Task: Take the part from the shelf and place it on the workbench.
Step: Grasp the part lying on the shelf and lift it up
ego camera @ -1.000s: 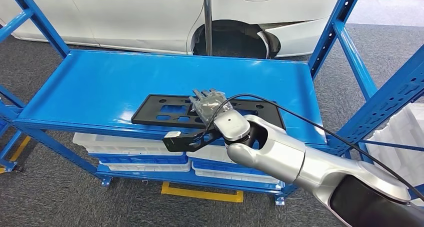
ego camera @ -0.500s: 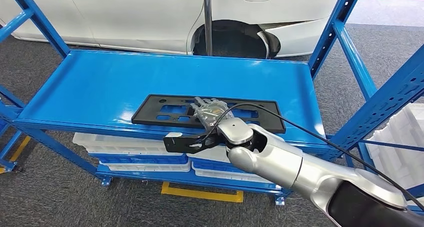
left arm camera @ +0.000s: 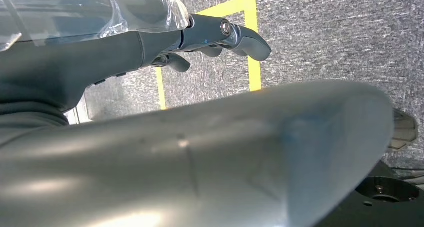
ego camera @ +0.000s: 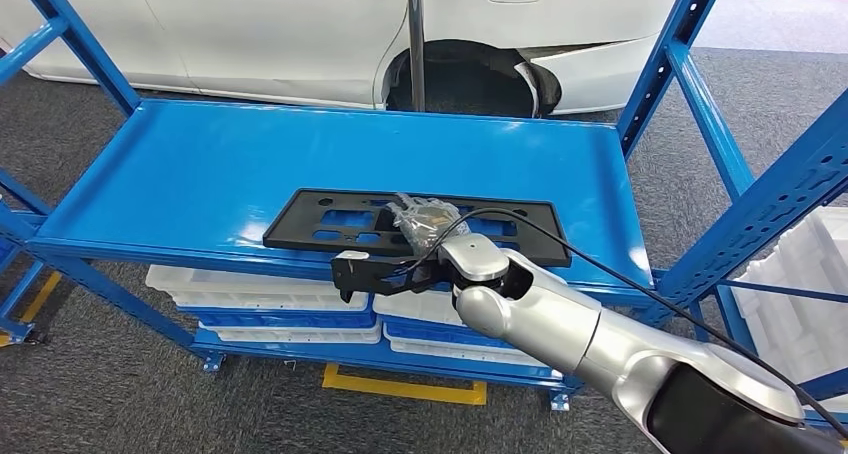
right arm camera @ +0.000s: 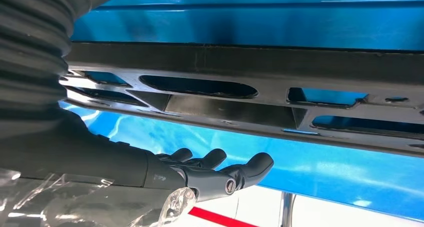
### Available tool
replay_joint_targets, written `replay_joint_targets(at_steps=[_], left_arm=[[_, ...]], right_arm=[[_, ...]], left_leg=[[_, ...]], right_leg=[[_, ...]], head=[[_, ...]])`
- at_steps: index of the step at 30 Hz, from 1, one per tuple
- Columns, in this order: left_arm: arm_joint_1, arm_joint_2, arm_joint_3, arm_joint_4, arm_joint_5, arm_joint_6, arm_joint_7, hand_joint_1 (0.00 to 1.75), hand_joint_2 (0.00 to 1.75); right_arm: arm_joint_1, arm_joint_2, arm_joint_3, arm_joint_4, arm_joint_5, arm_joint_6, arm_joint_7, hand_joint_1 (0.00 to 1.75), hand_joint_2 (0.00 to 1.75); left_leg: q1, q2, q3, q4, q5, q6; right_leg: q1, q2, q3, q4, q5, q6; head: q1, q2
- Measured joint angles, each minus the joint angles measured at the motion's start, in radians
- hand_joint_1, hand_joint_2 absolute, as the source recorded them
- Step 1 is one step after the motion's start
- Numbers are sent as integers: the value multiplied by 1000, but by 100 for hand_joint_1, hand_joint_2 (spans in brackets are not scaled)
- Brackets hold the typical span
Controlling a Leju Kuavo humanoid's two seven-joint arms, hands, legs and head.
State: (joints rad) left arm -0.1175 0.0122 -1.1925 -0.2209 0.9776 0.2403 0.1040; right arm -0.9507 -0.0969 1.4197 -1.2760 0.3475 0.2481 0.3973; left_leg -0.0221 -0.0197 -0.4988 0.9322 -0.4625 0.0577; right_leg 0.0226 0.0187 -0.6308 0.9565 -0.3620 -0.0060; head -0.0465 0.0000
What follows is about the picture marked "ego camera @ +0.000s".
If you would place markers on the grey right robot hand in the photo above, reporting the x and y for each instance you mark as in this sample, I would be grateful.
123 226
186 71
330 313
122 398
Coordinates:
427 226

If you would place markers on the black plastic plate part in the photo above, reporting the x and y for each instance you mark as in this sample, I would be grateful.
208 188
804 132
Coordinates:
305 232

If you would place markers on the clear plastic hand wrap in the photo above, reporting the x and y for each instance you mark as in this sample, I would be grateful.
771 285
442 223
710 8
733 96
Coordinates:
417 219

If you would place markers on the white plastic tray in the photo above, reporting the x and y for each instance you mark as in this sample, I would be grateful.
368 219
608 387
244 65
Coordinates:
457 353
232 292
291 335
411 308

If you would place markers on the black wheel arch liner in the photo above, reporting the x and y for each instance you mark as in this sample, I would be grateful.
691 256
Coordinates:
464 80

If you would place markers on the chrome pole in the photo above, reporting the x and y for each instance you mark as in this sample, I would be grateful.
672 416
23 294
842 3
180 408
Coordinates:
416 40

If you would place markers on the white car body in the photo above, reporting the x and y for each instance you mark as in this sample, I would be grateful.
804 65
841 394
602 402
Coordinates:
265 40

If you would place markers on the white plastic bin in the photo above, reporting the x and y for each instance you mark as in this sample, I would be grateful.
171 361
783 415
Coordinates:
802 259

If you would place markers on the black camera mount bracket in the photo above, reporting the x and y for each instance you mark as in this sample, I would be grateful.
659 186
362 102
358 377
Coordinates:
371 275

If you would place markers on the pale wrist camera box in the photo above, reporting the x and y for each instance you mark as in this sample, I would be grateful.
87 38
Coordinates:
355 255

